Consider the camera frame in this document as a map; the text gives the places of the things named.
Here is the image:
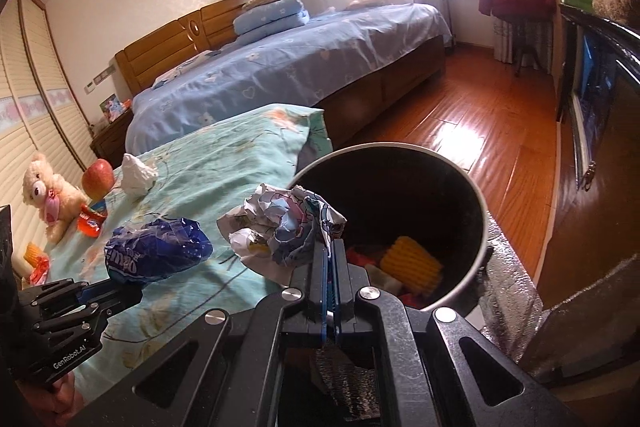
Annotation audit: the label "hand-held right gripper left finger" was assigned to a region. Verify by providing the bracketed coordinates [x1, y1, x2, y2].
[65, 237, 333, 427]

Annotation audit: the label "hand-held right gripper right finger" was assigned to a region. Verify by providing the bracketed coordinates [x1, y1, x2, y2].
[330, 239, 587, 427]

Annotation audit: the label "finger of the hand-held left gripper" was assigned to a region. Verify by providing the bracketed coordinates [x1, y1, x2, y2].
[32, 299, 132, 340]
[20, 278, 147, 305]

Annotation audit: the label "red snack packet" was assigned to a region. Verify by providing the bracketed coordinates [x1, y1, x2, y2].
[345, 246, 390, 269]

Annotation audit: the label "red and white box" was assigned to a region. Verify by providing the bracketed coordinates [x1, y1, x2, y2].
[366, 263, 428, 309]

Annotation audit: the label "dark blue cookie wrapper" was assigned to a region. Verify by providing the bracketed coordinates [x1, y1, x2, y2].
[104, 217, 214, 285]

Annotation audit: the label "yellow corn cob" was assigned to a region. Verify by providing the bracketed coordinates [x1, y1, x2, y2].
[379, 235, 444, 295]

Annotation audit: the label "cartoon print wrapper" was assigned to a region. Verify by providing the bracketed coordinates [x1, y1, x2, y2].
[216, 183, 347, 288]

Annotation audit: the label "black and white trash bin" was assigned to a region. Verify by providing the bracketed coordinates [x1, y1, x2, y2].
[287, 143, 493, 314]

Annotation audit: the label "person's left hand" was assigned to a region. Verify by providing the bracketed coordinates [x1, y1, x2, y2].
[42, 369, 79, 423]

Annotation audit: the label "crumpled red wrapper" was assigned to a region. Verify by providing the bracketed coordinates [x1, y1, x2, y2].
[29, 255, 51, 286]

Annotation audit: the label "small yellow corn piece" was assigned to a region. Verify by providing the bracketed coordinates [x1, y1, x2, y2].
[24, 243, 49, 270]

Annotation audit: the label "small orange packet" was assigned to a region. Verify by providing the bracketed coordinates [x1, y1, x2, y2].
[77, 201, 109, 238]

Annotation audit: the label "cream teddy bear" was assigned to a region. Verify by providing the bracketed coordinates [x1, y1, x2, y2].
[22, 152, 89, 244]

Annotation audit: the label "red apple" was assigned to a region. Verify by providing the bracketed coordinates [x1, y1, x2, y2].
[81, 158, 116, 201]

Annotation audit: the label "crumpled white tissue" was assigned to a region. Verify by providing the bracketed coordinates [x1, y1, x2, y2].
[121, 153, 159, 198]

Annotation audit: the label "wooden nightstand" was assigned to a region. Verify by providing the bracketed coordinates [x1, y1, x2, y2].
[91, 107, 134, 168]

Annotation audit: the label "teal floral blanket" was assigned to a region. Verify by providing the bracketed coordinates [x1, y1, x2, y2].
[42, 103, 333, 403]

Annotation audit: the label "white sliding wardrobe doors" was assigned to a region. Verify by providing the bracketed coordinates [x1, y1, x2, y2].
[0, 0, 97, 240]

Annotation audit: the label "bed with blue sheet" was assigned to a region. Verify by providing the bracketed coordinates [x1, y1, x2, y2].
[125, 2, 453, 158]

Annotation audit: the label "flat blue print pillow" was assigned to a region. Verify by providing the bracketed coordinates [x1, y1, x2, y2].
[152, 49, 221, 90]

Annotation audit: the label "wooden headboard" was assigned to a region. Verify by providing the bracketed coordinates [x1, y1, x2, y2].
[114, 0, 261, 100]

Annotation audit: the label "folded blue quilt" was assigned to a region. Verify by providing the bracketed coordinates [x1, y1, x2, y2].
[233, 0, 310, 35]

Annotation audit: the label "white radiator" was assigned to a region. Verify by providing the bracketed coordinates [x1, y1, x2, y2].
[431, 0, 454, 52]

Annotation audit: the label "dark metal stool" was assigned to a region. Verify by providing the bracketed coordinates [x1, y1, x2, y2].
[512, 19, 547, 76]

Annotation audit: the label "black television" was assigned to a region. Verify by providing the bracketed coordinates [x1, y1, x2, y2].
[557, 4, 640, 194]

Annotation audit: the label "brown teddy bear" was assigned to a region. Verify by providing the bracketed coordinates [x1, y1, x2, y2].
[592, 0, 640, 26]

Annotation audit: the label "photo frame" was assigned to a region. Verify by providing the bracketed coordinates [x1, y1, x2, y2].
[99, 93, 126, 122]

